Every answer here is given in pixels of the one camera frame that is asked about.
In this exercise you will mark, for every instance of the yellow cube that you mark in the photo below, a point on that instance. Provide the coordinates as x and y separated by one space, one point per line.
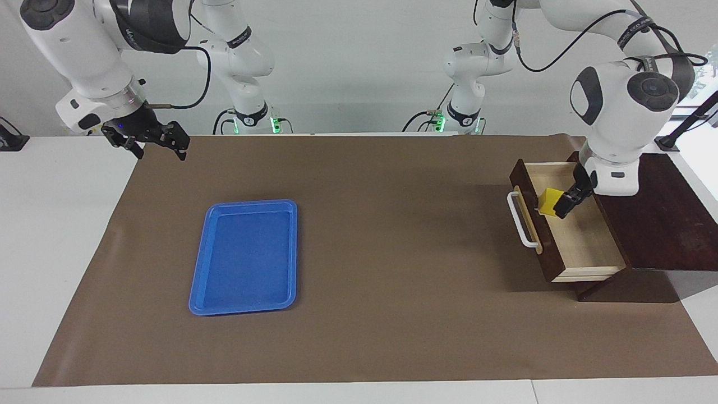
549 201

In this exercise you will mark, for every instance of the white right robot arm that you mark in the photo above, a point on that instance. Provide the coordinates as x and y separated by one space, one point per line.
84 50

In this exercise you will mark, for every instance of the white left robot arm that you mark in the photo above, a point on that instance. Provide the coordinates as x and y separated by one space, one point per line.
617 106

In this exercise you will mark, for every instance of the wooden drawer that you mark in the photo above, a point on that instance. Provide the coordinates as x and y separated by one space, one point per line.
589 247

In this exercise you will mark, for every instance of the dark wooden cabinet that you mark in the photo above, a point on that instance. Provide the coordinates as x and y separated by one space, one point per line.
667 224

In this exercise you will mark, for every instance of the black stand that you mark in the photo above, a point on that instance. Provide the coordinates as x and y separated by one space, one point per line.
681 126

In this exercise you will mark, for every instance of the black clamp mount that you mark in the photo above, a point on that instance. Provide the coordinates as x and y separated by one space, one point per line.
11 137

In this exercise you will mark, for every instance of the brown table mat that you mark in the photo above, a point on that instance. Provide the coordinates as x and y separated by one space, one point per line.
392 314

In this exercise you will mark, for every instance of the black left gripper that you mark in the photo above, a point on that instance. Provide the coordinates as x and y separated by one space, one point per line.
583 179

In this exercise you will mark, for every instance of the blue plastic tray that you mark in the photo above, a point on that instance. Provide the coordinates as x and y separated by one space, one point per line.
247 258

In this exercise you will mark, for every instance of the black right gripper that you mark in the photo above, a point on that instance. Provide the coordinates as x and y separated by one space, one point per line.
139 126

